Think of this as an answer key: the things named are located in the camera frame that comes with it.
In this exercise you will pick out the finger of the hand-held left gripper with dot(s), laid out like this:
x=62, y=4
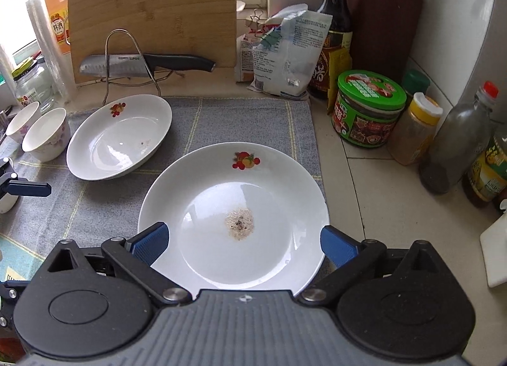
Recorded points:
x=31, y=189
x=8, y=302

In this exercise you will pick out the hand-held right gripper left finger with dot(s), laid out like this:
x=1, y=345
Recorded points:
x=150, y=245

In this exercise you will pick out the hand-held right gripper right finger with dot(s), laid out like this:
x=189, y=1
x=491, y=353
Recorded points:
x=336, y=247

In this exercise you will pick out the white plate with fruit print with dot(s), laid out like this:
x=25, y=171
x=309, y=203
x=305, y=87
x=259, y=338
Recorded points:
x=277, y=199
x=119, y=148

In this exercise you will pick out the glass jar with green lid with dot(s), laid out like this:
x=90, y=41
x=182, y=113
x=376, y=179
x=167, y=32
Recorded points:
x=35, y=84

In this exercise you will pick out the tall plastic wrap roll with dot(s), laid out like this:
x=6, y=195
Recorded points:
x=51, y=60

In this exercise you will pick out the green lidded sauce jar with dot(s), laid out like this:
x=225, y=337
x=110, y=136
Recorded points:
x=368, y=120

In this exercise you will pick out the yellow lidded spice jar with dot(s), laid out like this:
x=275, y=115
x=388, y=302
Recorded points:
x=412, y=136

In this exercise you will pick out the glass bottle with red cap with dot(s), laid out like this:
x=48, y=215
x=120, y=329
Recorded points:
x=451, y=152

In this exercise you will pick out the grey teal checked dish towel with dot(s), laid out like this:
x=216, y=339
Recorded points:
x=237, y=120

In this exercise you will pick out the white plastic box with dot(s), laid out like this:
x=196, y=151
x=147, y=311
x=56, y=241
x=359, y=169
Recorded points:
x=495, y=247

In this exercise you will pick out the orange cooking oil bottle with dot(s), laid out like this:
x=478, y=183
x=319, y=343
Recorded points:
x=57, y=25

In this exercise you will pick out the clear oil bottle green label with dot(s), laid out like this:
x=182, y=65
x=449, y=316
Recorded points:
x=487, y=175

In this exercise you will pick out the yellow packet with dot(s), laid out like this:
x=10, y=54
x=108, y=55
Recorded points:
x=340, y=68

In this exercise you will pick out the green capped jar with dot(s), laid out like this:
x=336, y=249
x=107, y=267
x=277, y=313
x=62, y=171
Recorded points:
x=416, y=82

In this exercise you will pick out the white and blue bag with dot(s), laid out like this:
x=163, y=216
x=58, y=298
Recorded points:
x=285, y=64

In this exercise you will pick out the red and white bag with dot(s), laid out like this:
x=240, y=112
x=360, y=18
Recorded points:
x=245, y=60

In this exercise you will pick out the dark red knife block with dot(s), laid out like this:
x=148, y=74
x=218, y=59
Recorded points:
x=384, y=29

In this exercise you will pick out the bamboo cutting board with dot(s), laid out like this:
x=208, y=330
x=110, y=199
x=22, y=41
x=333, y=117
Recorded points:
x=158, y=5

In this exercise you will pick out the dark soy sauce bottle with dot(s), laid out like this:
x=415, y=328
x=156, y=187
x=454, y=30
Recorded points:
x=336, y=13

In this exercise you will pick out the metal binder clip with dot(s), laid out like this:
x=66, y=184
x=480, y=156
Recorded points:
x=255, y=21

